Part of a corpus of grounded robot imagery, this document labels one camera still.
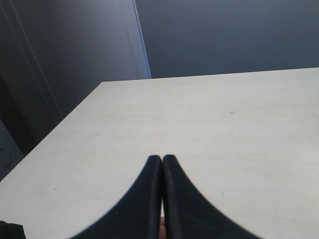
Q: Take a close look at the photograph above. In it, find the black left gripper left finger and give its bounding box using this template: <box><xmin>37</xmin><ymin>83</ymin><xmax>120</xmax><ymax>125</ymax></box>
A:
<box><xmin>73</xmin><ymin>155</ymin><xmax>162</xmax><ymax>239</ymax></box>

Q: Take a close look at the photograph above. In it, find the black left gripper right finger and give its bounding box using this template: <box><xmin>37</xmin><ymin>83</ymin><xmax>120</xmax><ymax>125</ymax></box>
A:
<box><xmin>162</xmin><ymin>155</ymin><xmax>258</xmax><ymax>239</ymax></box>

